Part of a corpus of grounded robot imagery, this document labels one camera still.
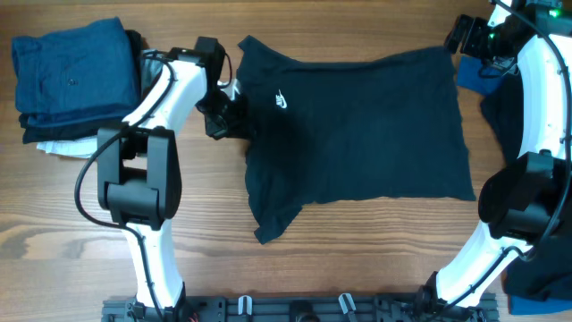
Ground dark green t-shirt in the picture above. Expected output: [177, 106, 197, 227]
[238, 37, 475, 243]

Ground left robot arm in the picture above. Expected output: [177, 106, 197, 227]
[97, 43, 251, 321]

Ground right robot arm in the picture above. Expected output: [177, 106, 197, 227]
[413, 1, 571, 317]

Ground bright blue t-shirt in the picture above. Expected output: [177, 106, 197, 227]
[457, 57, 571, 316]

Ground folded light grey garment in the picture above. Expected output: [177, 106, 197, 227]
[139, 49, 164, 97]

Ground folded white garment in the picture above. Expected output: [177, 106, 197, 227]
[37, 136, 97, 158]

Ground folded blue shorts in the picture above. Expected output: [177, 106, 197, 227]
[12, 18, 139, 128]

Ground folded black garment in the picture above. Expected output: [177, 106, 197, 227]
[18, 29, 144, 145]

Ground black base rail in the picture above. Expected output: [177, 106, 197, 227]
[101, 293, 500, 322]

